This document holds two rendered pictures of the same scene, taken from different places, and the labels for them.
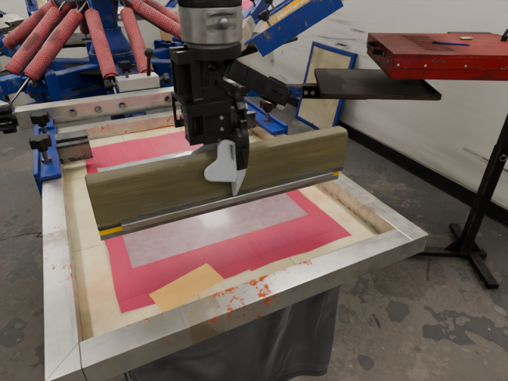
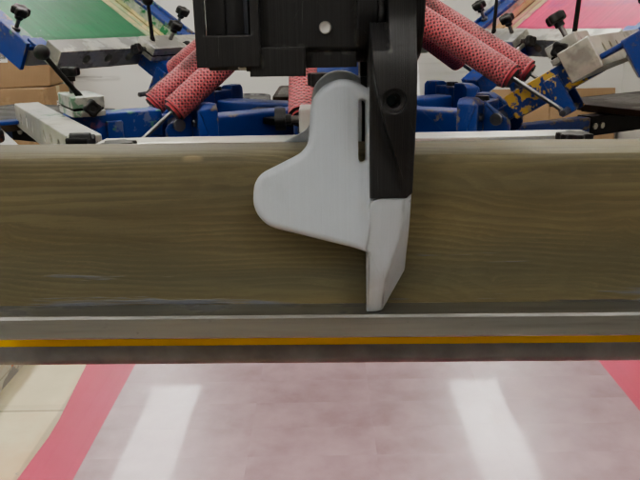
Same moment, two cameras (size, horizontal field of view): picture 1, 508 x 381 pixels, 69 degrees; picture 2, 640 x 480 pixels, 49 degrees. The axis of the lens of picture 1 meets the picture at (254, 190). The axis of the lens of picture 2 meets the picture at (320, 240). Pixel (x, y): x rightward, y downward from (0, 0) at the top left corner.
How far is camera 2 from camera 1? 0.30 m
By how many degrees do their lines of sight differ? 28
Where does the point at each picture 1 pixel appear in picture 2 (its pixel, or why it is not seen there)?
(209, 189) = (284, 269)
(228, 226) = (400, 450)
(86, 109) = not seen: hidden behind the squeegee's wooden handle
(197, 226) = (311, 427)
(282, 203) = (608, 426)
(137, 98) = not seen: hidden behind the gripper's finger
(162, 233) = (209, 423)
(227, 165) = (340, 176)
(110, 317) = not seen: outside the picture
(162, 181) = (121, 199)
